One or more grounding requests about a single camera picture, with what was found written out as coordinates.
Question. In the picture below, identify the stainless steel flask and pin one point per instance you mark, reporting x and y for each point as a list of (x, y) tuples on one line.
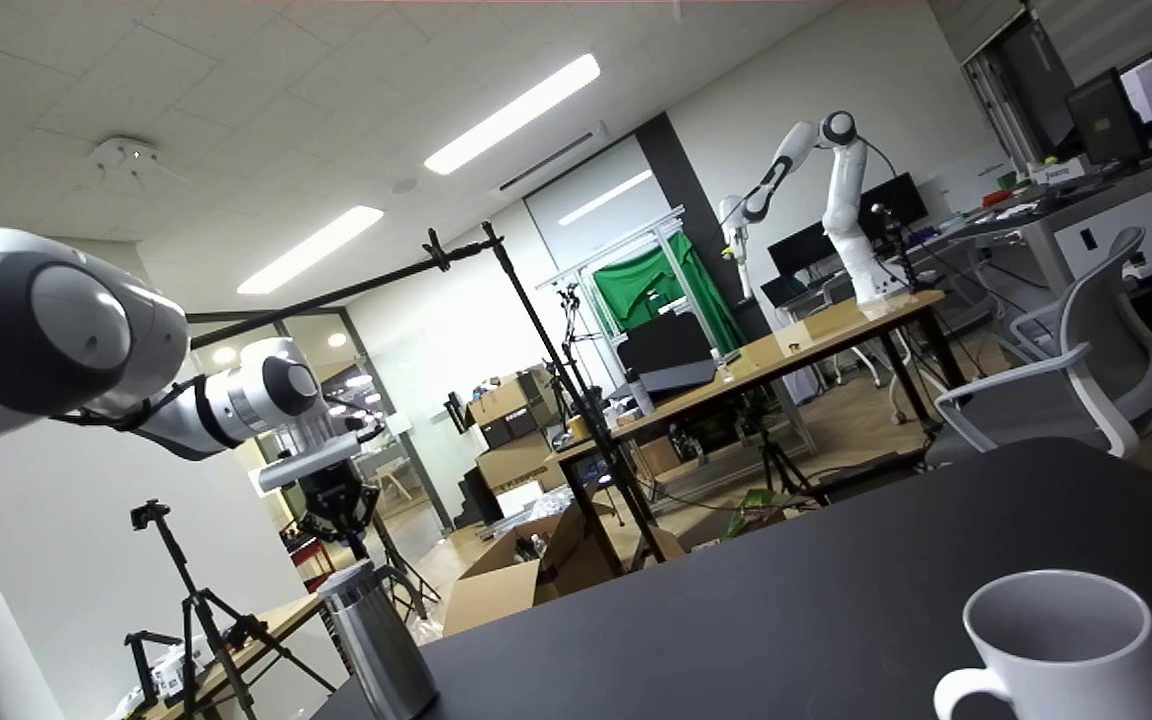
[(380, 654)]

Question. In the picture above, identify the black case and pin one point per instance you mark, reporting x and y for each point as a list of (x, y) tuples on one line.
[(670, 352)]

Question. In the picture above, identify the tall black tripod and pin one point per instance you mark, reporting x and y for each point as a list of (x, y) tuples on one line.
[(190, 601)]

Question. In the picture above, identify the long ceiling light panel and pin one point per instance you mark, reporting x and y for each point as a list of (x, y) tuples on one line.
[(513, 114), (308, 250)]

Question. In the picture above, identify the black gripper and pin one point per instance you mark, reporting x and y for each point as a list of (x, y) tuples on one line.
[(337, 501)]

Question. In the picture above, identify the closed cardboard box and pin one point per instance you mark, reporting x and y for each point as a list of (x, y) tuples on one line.
[(516, 467), (497, 400)]

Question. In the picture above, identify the round ceiling fixture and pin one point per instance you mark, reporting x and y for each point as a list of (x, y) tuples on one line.
[(121, 159)]

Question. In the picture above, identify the hanging green cloth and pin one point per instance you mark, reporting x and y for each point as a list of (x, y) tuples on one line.
[(651, 287)]

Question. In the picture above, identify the open cardboard box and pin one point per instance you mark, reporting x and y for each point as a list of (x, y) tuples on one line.
[(488, 584)]

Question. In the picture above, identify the white drawer cabinet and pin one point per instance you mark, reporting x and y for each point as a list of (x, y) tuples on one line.
[(1139, 225)]

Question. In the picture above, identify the white ceramic mug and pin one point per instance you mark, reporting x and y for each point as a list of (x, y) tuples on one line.
[(1070, 654)]

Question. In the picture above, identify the long wooden desk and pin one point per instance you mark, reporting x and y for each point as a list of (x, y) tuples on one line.
[(790, 349)]

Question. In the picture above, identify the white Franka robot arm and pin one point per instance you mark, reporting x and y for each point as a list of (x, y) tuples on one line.
[(43, 325)]

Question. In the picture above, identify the lit computer monitor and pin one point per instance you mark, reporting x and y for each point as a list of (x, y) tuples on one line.
[(1147, 89)]

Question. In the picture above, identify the black backdrop pole frame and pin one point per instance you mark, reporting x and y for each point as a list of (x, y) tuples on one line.
[(560, 366)]

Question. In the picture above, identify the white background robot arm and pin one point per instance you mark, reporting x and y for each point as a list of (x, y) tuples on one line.
[(850, 200)]

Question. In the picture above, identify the black computer monitor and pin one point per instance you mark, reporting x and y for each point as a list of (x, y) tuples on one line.
[(802, 250), (898, 204)]

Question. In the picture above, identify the grey office chair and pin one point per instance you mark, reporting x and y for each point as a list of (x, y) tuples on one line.
[(1099, 344)]

